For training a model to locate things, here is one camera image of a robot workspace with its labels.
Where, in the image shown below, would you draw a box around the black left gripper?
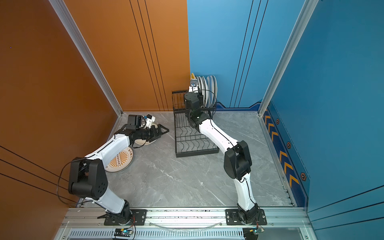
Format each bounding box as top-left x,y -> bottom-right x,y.
136,124 -> 170,142

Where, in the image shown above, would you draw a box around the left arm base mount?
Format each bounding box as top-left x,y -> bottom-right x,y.
104,209 -> 148,227

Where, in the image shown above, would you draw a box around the red green rimmed plate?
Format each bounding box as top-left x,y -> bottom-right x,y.
198,76 -> 205,97

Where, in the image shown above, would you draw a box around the white plate red characters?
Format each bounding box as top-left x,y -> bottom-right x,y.
197,76 -> 202,94

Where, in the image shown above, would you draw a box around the green circuit board right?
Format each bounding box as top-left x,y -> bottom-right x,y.
243,227 -> 265,240

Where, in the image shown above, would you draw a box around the aluminium corner post left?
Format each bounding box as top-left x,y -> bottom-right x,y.
49,0 -> 124,117

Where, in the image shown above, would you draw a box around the blue striped plate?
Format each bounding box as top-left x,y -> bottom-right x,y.
211,75 -> 218,107
206,76 -> 214,108

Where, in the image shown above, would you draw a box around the green cloud pattern plate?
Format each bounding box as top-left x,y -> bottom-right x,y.
201,76 -> 209,108

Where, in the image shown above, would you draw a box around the black wire dish rack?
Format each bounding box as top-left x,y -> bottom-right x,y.
172,91 -> 220,158

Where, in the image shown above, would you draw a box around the aluminium corner post right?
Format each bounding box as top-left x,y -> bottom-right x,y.
258,0 -> 319,117

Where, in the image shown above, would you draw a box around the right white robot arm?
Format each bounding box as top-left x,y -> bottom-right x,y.
184,92 -> 259,215

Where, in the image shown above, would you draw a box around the cream floral plate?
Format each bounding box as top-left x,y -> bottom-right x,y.
141,123 -> 161,146

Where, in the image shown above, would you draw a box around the green circuit board left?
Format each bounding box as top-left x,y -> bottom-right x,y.
113,228 -> 135,240

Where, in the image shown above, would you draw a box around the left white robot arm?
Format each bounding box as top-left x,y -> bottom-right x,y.
68,115 -> 169,216

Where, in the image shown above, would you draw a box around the green circuit board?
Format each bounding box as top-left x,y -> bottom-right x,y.
243,227 -> 265,240
113,228 -> 135,240

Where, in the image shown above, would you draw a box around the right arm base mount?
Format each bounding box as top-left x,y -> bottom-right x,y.
225,209 -> 268,226

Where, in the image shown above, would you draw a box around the aluminium front rail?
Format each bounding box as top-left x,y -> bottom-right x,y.
55,207 -> 317,240

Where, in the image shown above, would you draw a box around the aluminium corner post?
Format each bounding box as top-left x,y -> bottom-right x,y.
49,0 -> 124,117
258,0 -> 319,117

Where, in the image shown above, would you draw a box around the orange sunburst plate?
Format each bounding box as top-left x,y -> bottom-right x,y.
105,147 -> 134,173

